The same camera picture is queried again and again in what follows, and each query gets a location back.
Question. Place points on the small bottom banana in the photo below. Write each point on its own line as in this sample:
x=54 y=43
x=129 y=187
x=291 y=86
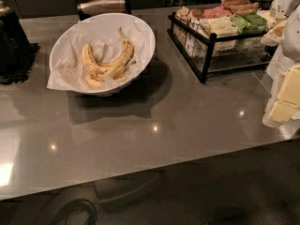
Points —
x=92 y=83

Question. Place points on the black woven mat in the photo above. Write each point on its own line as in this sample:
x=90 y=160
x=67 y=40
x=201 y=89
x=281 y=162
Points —
x=22 y=70

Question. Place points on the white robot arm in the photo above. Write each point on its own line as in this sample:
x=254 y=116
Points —
x=286 y=34

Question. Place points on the brown snack packets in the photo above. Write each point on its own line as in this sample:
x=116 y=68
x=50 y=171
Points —
x=239 y=7

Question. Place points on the white bowl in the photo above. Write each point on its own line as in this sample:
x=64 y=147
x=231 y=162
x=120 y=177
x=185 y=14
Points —
x=103 y=25

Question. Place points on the black coffee pot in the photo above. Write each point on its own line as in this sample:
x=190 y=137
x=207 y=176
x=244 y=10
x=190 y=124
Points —
x=14 y=44

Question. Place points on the green snack packets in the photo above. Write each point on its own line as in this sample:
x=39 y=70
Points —
x=250 y=22

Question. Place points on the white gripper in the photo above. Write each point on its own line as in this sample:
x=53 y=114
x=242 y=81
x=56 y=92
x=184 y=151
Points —
x=292 y=37

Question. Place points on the pink snack packets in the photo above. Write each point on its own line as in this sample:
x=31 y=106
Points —
x=216 y=12

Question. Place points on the black wire snack rack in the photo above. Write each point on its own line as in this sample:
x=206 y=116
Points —
x=212 y=63

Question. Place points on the cream snack packets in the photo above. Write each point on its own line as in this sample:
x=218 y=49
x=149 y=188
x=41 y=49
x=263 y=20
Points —
x=223 y=27

